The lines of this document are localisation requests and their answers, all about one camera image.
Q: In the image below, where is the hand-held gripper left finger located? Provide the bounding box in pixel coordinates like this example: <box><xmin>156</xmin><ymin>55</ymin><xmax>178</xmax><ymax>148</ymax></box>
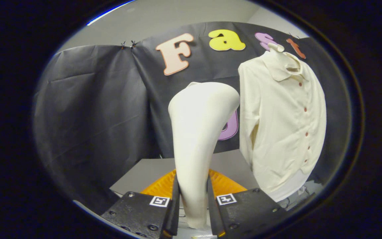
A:
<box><xmin>101</xmin><ymin>169</ymin><xmax>180</xmax><ymax>239</ymax></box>

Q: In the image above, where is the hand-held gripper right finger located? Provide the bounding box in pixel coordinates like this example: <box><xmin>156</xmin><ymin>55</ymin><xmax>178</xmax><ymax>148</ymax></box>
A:
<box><xmin>207</xmin><ymin>169</ymin><xmax>289</xmax><ymax>238</ymax></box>

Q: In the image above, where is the white garment steamer head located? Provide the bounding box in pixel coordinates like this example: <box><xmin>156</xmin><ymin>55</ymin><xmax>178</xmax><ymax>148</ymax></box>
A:
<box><xmin>168</xmin><ymin>81</ymin><xmax>240</xmax><ymax>230</ymax></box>

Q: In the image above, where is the cream button-up shirt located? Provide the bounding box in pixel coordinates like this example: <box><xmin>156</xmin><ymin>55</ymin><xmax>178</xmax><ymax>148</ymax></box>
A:
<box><xmin>238</xmin><ymin>50</ymin><xmax>327</xmax><ymax>194</ymax></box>

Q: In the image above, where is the white clothes hanger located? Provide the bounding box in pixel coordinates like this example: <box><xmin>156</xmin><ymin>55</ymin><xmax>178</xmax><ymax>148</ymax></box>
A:
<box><xmin>267</xmin><ymin>42</ymin><xmax>301</xmax><ymax>72</ymax></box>

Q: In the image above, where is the grey drawer cabinet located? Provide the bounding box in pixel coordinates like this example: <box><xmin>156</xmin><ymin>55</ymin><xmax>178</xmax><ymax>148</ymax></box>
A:
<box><xmin>109</xmin><ymin>149</ymin><xmax>261</xmax><ymax>199</ymax></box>

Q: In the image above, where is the black backdrop cloth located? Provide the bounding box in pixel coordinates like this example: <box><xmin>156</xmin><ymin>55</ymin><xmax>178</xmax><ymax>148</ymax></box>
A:
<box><xmin>33</xmin><ymin>22</ymin><xmax>350</xmax><ymax>213</ymax></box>

